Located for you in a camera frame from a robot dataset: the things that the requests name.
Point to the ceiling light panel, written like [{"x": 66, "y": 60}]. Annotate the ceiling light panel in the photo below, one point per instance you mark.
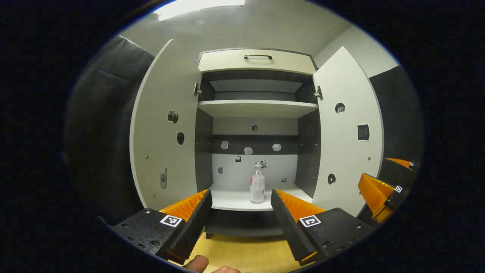
[{"x": 197, "y": 5}]

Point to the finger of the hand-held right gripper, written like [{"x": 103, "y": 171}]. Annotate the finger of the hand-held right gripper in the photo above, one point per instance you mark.
[
  {"x": 394, "y": 199},
  {"x": 396, "y": 172}
]

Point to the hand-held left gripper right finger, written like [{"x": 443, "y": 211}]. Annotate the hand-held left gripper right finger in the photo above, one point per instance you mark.
[{"x": 290, "y": 231}]

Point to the clear bottle pink label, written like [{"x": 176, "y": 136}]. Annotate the clear bottle pink label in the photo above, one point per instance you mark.
[{"x": 257, "y": 189}]

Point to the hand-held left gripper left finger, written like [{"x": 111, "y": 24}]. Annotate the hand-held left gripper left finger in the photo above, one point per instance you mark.
[{"x": 193, "y": 231}]

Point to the white grey cabinet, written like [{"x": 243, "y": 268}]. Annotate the white grey cabinet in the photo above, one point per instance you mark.
[{"x": 257, "y": 108}]

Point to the black backdrop cloth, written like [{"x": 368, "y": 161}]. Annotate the black backdrop cloth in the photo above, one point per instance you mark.
[{"x": 106, "y": 132}]

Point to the metal door hinge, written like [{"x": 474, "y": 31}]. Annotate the metal door hinge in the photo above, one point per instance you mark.
[
  {"x": 318, "y": 93},
  {"x": 197, "y": 89}
]

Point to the white cabinet drawer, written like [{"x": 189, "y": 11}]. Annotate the white cabinet drawer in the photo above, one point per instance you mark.
[{"x": 227, "y": 62}]

